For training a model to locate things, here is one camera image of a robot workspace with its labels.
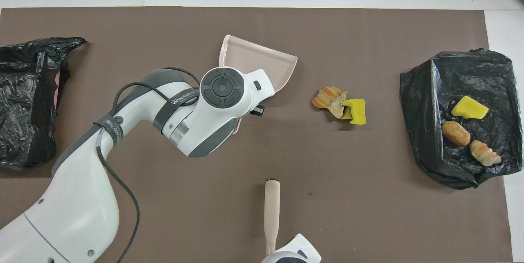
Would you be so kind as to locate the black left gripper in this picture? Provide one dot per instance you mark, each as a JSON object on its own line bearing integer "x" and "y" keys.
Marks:
{"x": 258, "y": 110}

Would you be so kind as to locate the beige plastic dustpan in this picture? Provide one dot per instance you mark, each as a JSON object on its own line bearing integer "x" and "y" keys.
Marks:
{"x": 262, "y": 60}

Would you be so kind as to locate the orange striped toy croissant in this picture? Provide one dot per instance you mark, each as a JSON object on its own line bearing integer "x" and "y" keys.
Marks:
{"x": 324, "y": 97}

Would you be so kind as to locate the pale toy bread slice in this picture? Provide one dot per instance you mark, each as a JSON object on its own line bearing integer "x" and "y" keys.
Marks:
{"x": 338, "y": 105}

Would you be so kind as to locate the small yellow sponge piece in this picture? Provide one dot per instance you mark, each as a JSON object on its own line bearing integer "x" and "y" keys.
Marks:
{"x": 347, "y": 114}

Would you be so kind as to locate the yellow notched sponge piece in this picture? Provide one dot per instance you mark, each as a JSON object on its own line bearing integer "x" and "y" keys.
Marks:
{"x": 358, "y": 109}

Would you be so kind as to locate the beige hand brush black bristles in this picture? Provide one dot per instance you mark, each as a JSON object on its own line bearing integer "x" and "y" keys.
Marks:
{"x": 272, "y": 210}

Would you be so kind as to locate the brown toy bread roll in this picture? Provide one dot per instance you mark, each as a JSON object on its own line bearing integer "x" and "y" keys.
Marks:
{"x": 455, "y": 133}

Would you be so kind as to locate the yellow wedge sponge piece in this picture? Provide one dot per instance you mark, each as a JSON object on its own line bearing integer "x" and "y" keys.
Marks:
{"x": 468, "y": 108}

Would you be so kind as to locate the pale striped toy croissant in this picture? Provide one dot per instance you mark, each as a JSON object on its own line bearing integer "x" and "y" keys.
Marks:
{"x": 485, "y": 153}

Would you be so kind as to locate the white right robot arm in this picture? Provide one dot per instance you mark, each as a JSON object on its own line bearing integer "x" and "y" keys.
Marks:
{"x": 294, "y": 250}

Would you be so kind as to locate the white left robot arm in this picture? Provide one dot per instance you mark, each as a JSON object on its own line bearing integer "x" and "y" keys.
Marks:
{"x": 82, "y": 197}

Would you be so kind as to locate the bin lined with black bag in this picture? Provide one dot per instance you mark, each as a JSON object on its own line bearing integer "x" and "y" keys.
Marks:
{"x": 483, "y": 75}

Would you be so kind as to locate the pink bin under black bag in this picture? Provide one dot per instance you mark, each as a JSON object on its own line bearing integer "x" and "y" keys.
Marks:
{"x": 24, "y": 111}

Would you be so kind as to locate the brown table mat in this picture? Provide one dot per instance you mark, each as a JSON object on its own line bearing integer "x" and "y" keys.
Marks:
{"x": 262, "y": 21}

